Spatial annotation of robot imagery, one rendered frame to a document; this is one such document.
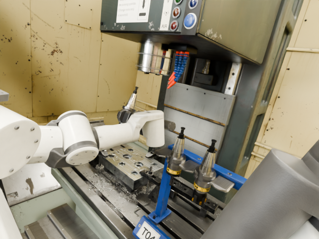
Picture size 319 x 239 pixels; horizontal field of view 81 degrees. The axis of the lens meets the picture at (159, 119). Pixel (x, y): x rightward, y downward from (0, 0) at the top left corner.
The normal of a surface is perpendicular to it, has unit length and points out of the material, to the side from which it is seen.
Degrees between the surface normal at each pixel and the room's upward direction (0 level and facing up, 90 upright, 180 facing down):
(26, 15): 90
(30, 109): 91
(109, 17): 90
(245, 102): 90
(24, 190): 24
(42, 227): 7
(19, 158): 101
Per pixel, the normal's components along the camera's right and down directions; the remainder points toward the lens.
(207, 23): 0.74, 0.30
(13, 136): 0.91, 0.40
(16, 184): 0.45, -0.74
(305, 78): -0.65, 0.11
